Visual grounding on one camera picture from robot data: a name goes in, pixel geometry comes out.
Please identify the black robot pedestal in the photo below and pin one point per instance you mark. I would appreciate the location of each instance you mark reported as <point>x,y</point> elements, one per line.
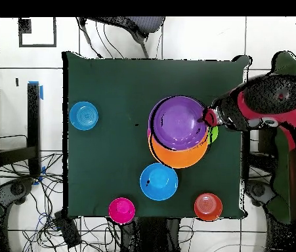
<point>150,236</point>

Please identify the small blue bowl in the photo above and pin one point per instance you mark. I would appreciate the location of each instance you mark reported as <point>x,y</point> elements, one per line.
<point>83,115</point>

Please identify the black metal stand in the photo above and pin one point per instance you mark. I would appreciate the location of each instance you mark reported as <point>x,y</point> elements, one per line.
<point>33,118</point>

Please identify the grey mesh office chair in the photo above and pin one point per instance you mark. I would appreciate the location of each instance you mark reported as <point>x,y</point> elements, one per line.
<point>142,23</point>

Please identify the black square floor frame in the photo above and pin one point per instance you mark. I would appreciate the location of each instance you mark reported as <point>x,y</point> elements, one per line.
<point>37,46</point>

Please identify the medium blue bowl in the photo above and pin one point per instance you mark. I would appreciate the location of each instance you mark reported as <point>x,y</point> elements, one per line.
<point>159,182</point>

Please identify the dark green tablecloth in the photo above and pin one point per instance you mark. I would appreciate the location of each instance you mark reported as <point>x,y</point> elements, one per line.
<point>124,78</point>

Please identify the black chair base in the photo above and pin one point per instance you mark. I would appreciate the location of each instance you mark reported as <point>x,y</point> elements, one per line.
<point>16,189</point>
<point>258,190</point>

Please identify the blue tape strip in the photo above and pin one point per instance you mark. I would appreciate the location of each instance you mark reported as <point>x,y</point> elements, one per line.
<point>41,93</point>

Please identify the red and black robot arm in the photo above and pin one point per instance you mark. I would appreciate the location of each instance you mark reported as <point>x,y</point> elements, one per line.
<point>273,97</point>

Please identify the black power strip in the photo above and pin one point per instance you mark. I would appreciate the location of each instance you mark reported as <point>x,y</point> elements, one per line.
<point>67,231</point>

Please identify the small orange bowl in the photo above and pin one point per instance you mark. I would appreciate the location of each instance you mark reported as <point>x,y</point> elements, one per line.
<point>208,207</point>

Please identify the purple bowl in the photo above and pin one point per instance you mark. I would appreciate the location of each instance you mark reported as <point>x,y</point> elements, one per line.
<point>177,123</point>

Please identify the small pink-red bowl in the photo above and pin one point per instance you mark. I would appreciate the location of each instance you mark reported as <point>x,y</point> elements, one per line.
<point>121,210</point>

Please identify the large orange bowl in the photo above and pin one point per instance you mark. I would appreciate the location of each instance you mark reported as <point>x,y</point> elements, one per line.
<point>179,158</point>

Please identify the small green bowl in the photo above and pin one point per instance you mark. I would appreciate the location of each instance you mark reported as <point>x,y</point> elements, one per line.
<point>214,134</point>

